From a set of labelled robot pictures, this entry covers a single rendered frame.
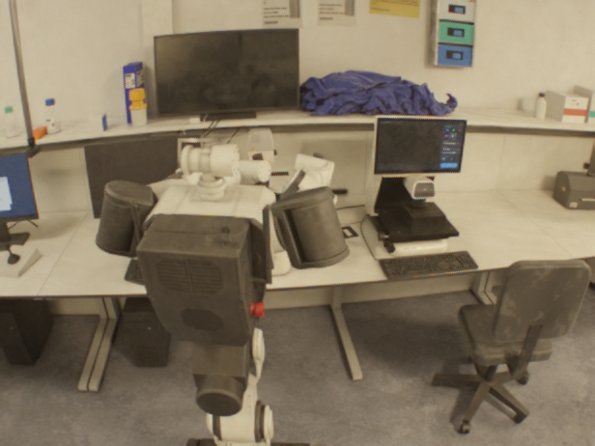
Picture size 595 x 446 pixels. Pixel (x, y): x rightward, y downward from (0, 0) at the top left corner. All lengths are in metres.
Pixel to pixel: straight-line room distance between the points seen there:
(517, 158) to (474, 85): 0.55
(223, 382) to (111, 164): 1.26
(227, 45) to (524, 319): 1.81
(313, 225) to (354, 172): 1.71
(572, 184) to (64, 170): 3.01
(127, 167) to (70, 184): 0.75
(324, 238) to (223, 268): 0.22
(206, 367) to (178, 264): 0.34
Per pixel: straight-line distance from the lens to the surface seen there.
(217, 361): 1.09
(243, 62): 2.28
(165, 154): 2.01
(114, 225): 1.04
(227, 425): 1.43
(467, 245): 2.26
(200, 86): 2.29
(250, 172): 1.41
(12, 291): 2.15
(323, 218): 0.92
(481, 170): 2.92
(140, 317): 2.41
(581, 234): 2.72
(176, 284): 0.88
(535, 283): 1.82
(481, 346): 2.09
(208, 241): 0.84
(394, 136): 2.05
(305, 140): 2.51
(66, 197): 2.78
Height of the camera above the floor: 1.78
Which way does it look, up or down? 26 degrees down
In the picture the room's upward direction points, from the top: straight up
